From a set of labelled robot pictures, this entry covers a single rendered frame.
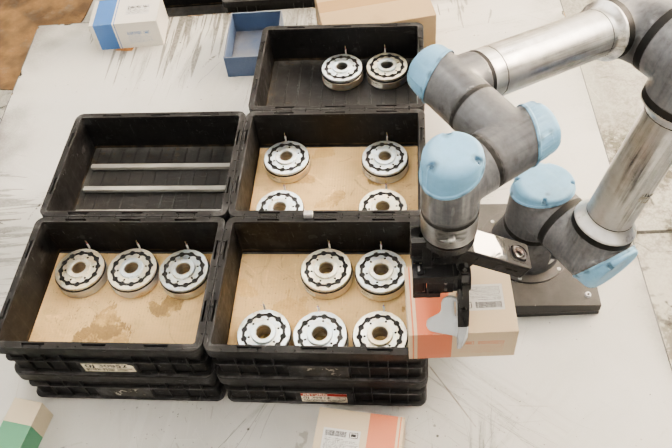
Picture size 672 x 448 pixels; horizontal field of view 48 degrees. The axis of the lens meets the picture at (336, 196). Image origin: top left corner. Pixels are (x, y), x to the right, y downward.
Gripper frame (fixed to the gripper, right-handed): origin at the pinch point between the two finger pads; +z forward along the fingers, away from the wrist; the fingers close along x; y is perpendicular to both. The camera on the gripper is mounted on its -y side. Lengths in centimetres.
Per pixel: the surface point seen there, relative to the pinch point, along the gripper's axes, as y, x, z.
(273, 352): 31.4, -1.9, 16.6
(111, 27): 87, -116, 31
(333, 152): 22, -57, 27
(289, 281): 30.8, -22.9, 26.6
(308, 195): 27, -45, 27
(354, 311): 17.7, -15.3, 26.6
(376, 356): 13.4, -0.8, 17.4
